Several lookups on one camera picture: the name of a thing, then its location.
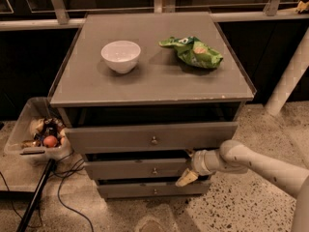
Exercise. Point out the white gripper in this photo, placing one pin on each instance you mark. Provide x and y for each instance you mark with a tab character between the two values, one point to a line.
197	162

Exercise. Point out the grey drawer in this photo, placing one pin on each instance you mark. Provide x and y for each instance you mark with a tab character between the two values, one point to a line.
138	168
150	137
150	187

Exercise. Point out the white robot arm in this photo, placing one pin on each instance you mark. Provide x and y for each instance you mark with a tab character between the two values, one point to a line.
234	157

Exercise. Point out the grey top drawer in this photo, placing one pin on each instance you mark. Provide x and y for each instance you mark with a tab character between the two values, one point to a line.
150	137

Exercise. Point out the grey bottom drawer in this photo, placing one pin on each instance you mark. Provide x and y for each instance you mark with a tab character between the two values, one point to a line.
150	187

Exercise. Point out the grey drawer cabinet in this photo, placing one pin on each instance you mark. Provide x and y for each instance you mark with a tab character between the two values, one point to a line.
160	90

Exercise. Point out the green chip bag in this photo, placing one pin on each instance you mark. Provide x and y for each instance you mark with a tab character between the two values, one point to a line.
193	52

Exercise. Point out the white diagonal pipe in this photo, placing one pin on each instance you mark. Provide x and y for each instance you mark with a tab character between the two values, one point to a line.
295	70

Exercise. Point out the white ceramic bowl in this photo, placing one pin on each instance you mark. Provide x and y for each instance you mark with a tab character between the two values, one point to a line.
121	56

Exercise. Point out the black pole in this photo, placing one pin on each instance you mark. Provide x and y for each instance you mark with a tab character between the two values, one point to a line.
36	196

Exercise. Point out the red apple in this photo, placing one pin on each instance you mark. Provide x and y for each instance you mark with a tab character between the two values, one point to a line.
50	141

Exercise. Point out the clear plastic bin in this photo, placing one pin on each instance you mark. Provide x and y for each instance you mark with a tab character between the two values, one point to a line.
36	121

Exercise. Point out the metal railing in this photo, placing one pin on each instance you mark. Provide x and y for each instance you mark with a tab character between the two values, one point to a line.
46	14

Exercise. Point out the yellow object on railing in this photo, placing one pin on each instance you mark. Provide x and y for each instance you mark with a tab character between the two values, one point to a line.
302	7

